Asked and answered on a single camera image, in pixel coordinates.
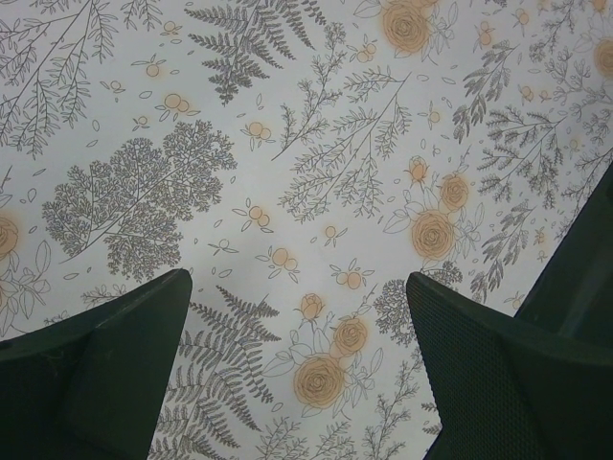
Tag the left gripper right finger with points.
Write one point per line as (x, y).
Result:
(506, 389)

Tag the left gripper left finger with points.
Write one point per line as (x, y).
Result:
(92, 386)

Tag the floral table mat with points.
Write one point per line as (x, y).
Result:
(300, 159)

